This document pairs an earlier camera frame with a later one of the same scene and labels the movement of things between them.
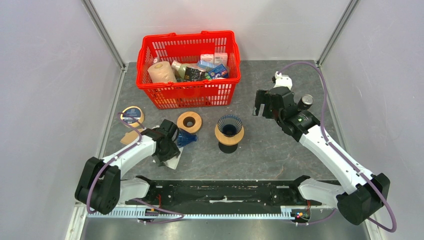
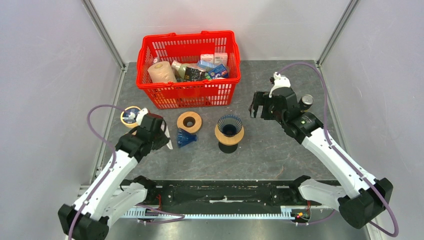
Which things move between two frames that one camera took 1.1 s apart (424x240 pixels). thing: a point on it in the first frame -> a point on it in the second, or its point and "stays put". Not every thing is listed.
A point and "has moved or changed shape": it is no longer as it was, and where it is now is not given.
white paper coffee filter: x=173 y=162 has moved or changed shape
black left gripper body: x=171 y=150 -> x=159 y=140
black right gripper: x=263 y=96 stays put
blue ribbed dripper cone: x=229 y=125 stays put
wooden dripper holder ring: x=229 y=140 stays put
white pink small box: x=208 y=57 stays put
